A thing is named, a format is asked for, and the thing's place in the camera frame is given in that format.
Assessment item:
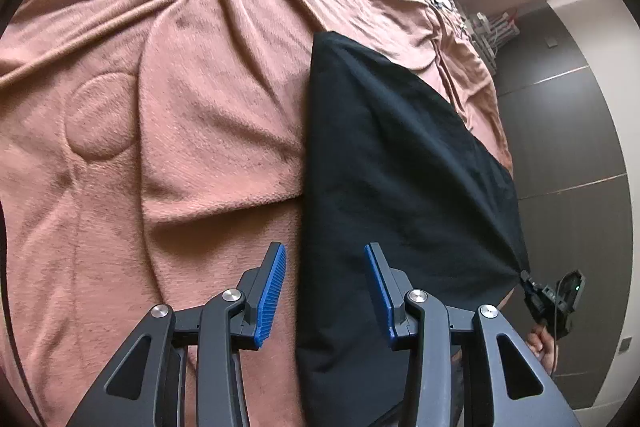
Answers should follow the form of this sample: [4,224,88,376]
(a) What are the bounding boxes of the black pants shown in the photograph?
[295,31,532,427]

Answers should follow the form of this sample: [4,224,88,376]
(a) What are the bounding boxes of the pink bed blanket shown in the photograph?
[0,0,451,427]

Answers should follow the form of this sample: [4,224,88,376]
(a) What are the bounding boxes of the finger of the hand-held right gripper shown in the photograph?
[520,271,543,295]

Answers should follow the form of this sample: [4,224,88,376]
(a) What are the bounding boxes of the person's right hand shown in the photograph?
[527,324,557,375]

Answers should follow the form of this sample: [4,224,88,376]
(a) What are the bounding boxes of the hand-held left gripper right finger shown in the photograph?
[364,243,583,427]

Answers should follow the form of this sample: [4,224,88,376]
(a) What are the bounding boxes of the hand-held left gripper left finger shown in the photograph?
[67,242,288,427]

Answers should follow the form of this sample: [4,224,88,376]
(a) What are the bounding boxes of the dark grey wardrobe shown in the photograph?
[492,0,633,413]

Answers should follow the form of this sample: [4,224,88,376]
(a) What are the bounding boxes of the brown satin bedspread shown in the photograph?
[380,0,516,188]

